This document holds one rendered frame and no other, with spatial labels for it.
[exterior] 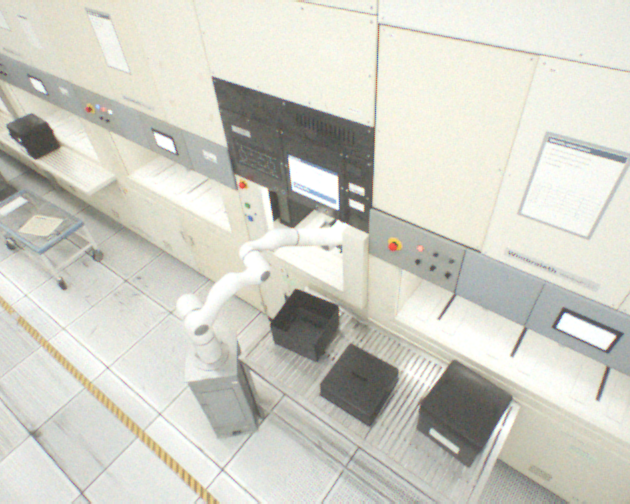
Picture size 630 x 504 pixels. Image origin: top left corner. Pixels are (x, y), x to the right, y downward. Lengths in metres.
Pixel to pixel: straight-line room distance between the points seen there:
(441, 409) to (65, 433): 2.49
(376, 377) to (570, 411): 0.86
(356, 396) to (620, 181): 1.38
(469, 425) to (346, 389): 0.57
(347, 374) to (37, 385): 2.42
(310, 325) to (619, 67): 1.82
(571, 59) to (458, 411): 1.36
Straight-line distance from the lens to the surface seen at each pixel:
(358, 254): 2.13
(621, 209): 1.56
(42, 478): 3.51
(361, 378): 2.23
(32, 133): 4.46
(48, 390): 3.82
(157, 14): 2.40
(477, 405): 2.08
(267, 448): 3.06
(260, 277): 2.09
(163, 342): 3.64
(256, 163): 2.32
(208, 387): 2.56
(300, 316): 2.56
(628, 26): 1.35
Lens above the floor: 2.84
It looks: 46 degrees down
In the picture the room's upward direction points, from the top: 5 degrees counter-clockwise
